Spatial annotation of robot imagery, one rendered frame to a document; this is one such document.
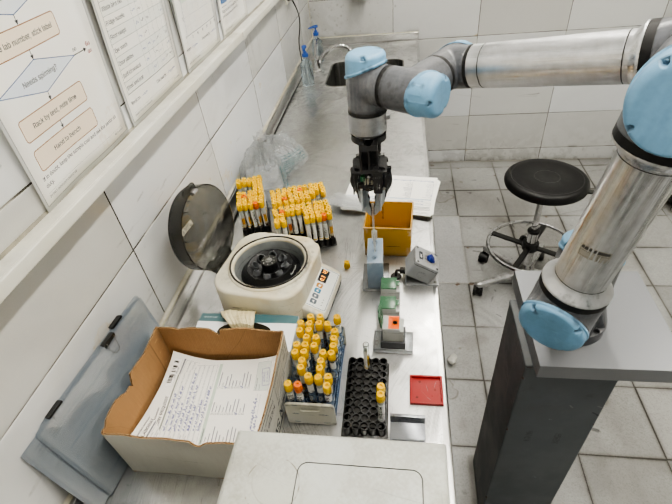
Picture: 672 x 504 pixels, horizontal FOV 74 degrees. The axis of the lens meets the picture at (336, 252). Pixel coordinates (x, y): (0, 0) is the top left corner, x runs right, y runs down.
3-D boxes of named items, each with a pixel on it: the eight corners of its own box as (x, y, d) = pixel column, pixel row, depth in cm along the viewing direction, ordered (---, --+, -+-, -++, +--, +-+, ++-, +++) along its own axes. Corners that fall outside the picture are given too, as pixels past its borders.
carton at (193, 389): (272, 485, 83) (255, 445, 73) (129, 473, 87) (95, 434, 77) (296, 371, 102) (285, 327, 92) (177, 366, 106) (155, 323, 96)
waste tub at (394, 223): (411, 257, 127) (411, 229, 121) (364, 255, 130) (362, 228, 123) (413, 228, 137) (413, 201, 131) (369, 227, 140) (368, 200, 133)
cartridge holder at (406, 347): (412, 354, 102) (413, 344, 100) (373, 352, 104) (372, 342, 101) (413, 335, 106) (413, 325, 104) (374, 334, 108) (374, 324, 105)
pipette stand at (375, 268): (389, 291, 118) (388, 262, 112) (362, 291, 119) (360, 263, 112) (389, 265, 126) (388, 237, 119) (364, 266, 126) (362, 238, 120)
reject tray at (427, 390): (443, 406, 92) (444, 404, 91) (410, 404, 93) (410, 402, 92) (441, 377, 97) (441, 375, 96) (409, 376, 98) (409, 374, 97)
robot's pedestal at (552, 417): (528, 463, 166) (595, 300, 110) (540, 523, 151) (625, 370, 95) (472, 459, 169) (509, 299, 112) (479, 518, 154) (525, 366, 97)
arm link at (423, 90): (464, 59, 76) (409, 51, 82) (429, 82, 70) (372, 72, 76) (460, 104, 81) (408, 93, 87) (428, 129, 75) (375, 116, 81)
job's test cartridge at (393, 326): (403, 347, 102) (403, 329, 98) (382, 346, 103) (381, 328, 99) (403, 333, 105) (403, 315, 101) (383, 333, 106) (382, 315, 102)
